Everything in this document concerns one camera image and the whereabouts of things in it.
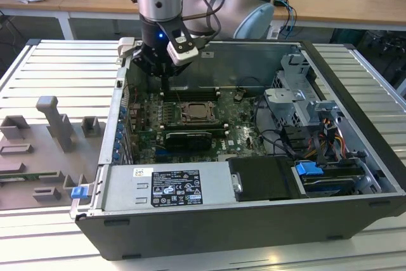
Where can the hard disk in blue carrier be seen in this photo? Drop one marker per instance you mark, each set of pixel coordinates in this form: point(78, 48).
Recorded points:
point(307, 168)

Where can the silver CPU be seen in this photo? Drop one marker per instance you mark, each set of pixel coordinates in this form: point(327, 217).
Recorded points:
point(199, 110)

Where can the grey case latch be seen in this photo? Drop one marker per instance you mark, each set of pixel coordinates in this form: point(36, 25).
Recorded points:
point(125, 47)

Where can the black PC case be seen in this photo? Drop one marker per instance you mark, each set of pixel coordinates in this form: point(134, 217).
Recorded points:
point(222, 229)

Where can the coin cell battery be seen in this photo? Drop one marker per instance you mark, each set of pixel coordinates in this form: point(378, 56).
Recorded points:
point(238, 95)

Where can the green RAM stick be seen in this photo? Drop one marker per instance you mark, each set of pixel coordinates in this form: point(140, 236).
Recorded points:
point(31, 176)

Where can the black graphics card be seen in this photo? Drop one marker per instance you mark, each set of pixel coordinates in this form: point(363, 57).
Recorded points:
point(187, 140)

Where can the blue slot clip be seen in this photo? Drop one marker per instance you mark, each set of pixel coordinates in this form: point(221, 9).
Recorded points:
point(119, 138)
point(117, 148)
point(122, 111)
point(116, 156)
point(120, 130)

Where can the silver power supply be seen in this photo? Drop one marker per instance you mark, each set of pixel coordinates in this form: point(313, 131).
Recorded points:
point(127, 188)

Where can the blue plastic latch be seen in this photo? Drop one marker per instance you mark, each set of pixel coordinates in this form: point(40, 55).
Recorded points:
point(79, 192)

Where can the CPU socket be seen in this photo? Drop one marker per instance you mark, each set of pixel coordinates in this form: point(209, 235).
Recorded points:
point(219, 122)

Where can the green motherboard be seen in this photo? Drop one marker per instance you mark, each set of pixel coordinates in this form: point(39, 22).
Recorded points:
point(244, 131)

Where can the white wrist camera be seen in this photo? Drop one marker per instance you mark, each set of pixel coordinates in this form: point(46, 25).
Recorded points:
point(184, 55)

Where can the grey parts rack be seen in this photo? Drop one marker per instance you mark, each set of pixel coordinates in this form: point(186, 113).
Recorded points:
point(31, 156)

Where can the black plastic shroud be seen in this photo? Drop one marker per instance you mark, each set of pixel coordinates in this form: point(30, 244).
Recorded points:
point(263, 179)

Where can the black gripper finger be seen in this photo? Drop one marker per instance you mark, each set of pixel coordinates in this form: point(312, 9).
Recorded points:
point(174, 69)
point(142, 61)

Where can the black RAM slot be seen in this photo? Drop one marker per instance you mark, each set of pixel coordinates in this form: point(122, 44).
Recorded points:
point(193, 89)
point(193, 98)
point(196, 125)
point(193, 92)
point(193, 95)

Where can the silver metal drive cage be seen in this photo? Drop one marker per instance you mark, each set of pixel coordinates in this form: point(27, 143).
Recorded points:
point(285, 106)

